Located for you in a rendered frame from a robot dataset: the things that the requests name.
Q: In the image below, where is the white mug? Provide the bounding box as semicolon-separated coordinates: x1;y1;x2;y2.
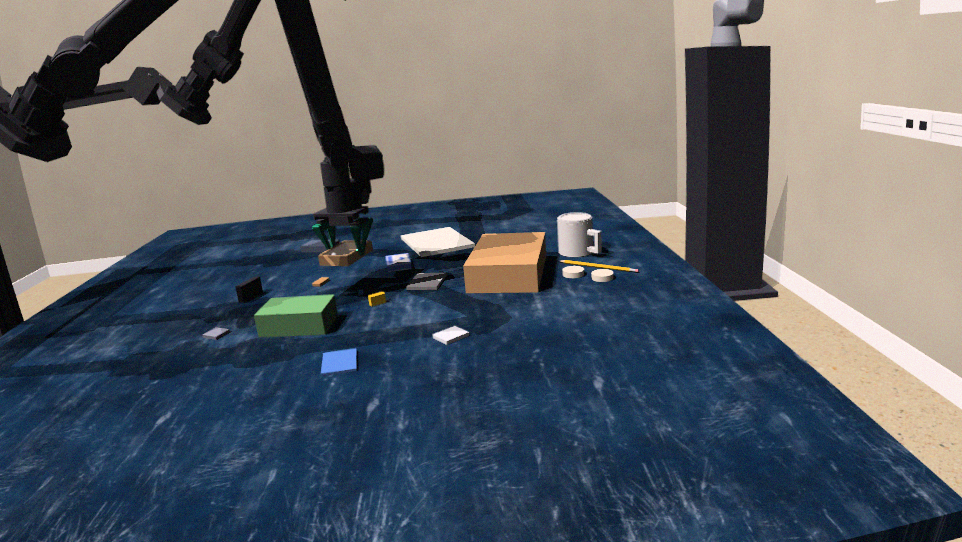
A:
557;213;602;257

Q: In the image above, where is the wooden ball maze puzzle tray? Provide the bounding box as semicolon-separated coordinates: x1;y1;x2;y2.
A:
318;241;373;266

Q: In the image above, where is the white flat rectangular case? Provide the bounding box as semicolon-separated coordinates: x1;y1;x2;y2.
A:
433;326;469;345

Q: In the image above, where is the tan wooden box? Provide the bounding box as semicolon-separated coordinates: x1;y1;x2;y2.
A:
463;232;546;293

